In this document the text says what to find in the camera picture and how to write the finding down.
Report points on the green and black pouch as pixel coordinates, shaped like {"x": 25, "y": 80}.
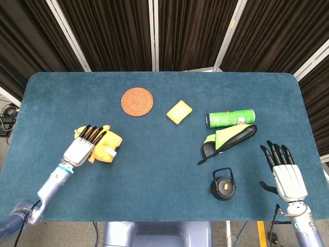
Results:
{"x": 227, "y": 141}

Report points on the robot torso base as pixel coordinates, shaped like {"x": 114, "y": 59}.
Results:
{"x": 158, "y": 234}

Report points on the yellow sponge block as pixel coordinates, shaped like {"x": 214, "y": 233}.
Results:
{"x": 179, "y": 112}

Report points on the black small teapot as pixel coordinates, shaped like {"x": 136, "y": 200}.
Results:
{"x": 223, "y": 185}

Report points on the blue table cloth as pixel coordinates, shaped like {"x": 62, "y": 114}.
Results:
{"x": 159, "y": 167}

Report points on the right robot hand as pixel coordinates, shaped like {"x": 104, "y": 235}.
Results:
{"x": 289, "y": 180}

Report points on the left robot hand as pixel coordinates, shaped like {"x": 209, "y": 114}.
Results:
{"x": 83, "y": 148}

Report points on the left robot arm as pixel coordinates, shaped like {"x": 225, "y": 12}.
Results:
{"x": 46, "y": 191}

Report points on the white folding screen frame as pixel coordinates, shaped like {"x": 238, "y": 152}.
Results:
{"x": 154, "y": 34}

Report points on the green cylindrical chip can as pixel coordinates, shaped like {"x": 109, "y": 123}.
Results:
{"x": 230, "y": 118}

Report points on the yellow plush toy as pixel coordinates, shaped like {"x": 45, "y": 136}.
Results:
{"x": 106, "y": 146}

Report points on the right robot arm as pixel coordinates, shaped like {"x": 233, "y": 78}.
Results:
{"x": 304, "y": 223}

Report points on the orange woven round coaster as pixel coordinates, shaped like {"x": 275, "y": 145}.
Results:
{"x": 137, "y": 102}

